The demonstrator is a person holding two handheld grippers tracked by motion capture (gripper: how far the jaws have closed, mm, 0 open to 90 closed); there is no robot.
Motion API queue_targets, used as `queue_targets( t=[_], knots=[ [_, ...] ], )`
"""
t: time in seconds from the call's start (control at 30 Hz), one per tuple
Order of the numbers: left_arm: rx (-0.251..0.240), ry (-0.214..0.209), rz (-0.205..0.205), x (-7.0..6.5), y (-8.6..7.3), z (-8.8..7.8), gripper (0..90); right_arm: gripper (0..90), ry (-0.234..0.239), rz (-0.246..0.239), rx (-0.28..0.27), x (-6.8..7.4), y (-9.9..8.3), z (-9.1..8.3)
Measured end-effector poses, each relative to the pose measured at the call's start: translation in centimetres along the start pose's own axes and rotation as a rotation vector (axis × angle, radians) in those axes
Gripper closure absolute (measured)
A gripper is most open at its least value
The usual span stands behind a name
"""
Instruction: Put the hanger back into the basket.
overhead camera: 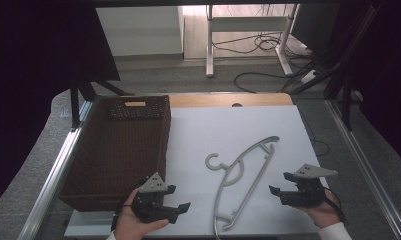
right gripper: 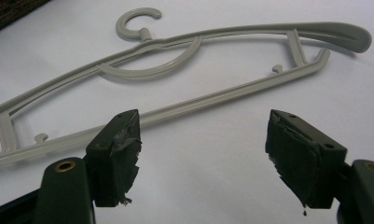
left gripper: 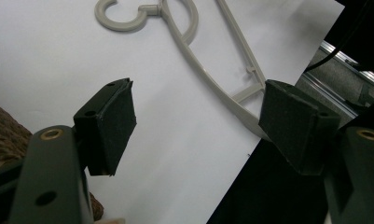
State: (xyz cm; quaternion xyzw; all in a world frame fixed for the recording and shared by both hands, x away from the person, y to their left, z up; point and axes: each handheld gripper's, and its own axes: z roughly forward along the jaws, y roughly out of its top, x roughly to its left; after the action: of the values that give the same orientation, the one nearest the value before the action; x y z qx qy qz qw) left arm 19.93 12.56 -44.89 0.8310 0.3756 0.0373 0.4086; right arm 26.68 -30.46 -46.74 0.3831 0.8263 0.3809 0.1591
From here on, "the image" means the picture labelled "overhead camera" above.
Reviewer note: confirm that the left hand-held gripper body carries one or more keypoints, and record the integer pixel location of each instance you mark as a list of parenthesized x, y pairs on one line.
[(153, 185)]

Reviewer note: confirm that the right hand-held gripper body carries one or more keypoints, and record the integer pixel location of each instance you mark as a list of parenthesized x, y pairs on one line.
[(309, 193)]

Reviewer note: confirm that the brown woven basket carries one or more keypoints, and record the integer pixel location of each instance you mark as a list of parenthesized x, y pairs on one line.
[(121, 150)]

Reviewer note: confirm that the grey plastic clothes hanger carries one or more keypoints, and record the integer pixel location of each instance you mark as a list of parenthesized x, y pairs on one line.
[(224, 166)]

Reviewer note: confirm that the person's right hand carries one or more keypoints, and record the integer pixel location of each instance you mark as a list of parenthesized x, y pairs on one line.
[(326, 213)]

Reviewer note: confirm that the person's left hand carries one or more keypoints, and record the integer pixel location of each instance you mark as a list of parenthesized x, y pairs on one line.
[(129, 226)]

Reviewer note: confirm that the white table sheet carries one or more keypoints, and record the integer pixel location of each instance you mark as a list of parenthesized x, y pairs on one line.
[(204, 133)]

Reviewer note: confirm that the black metal stand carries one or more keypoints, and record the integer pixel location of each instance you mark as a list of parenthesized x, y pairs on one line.
[(347, 100), (75, 106)]

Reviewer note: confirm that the white power strip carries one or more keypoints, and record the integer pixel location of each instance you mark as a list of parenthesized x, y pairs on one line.
[(309, 76)]

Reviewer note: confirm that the black curtain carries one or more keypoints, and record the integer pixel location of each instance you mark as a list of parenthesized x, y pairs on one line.
[(388, 66), (31, 66)]

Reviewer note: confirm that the white cabinet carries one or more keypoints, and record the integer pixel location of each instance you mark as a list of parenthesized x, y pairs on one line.
[(141, 31)]

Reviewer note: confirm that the aluminium rail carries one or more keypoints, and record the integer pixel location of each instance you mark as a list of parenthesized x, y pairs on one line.
[(54, 173), (364, 166)]

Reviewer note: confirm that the white desk frame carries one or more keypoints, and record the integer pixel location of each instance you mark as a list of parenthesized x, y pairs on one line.
[(209, 43)]

